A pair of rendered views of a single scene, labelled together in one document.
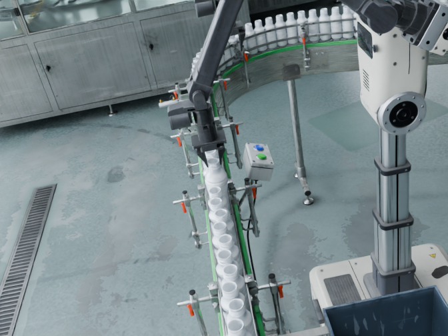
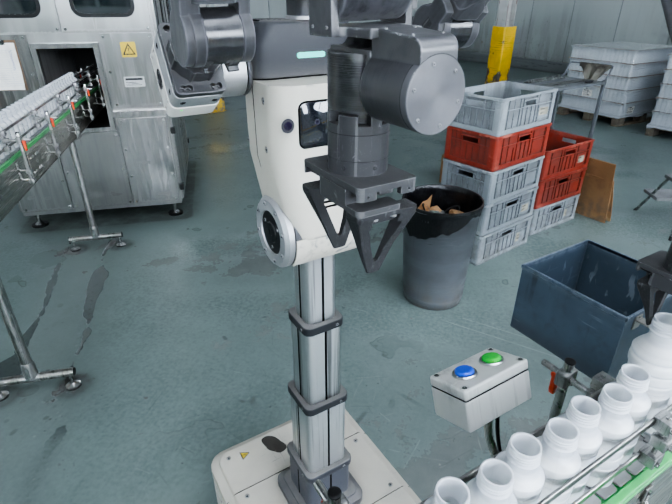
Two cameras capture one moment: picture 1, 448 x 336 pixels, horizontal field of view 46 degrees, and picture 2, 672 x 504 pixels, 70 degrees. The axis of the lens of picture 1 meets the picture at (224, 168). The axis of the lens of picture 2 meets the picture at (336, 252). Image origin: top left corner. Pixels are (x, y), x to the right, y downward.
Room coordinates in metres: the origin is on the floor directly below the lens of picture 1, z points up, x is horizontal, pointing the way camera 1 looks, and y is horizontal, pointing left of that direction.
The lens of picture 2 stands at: (2.07, 0.25, 1.63)
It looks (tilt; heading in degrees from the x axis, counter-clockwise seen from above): 28 degrees down; 238
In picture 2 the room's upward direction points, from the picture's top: straight up
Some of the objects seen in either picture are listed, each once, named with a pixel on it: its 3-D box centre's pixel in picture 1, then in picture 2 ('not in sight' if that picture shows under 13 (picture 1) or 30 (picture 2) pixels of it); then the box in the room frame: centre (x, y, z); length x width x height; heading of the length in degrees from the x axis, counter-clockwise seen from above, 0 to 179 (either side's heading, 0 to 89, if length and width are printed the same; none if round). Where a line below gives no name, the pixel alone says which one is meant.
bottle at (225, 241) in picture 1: (230, 261); not in sight; (1.09, 0.04, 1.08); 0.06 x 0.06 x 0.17
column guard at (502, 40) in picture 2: not in sight; (500, 56); (-6.31, -6.92, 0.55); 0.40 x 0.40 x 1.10; 0
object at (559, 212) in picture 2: not in sight; (533, 206); (-1.23, -2.00, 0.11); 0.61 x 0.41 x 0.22; 3
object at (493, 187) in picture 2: not in sight; (491, 172); (-0.53, -1.90, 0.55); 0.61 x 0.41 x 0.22; 7
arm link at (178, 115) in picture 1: (187, 107); not in sight; (1.38, 0.07, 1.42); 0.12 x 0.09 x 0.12; 89
